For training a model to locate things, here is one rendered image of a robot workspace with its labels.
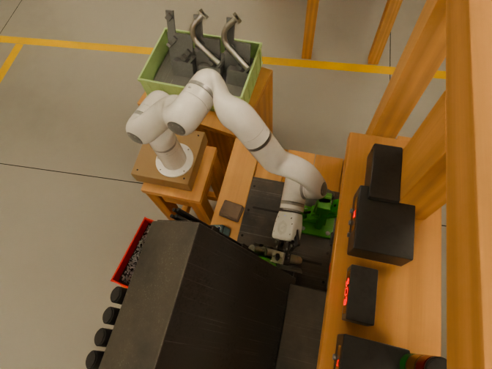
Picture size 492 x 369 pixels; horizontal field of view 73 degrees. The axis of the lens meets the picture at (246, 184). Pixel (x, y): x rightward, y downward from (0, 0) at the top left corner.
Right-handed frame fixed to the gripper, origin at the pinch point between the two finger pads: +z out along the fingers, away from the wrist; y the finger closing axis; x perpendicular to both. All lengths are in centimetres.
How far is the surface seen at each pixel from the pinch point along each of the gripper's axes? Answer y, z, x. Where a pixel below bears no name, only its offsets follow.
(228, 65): -79, -97, 4
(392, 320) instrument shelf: 44.1, 7.0, -4.8
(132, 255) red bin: -69, 16, -27
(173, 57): -103, -98, -21
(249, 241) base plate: -35.5, -1.5, 11.5
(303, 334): 13.2, 21.6, 2.1
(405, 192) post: 46, -21, -10
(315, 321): 14.3, 17.2, 5.0
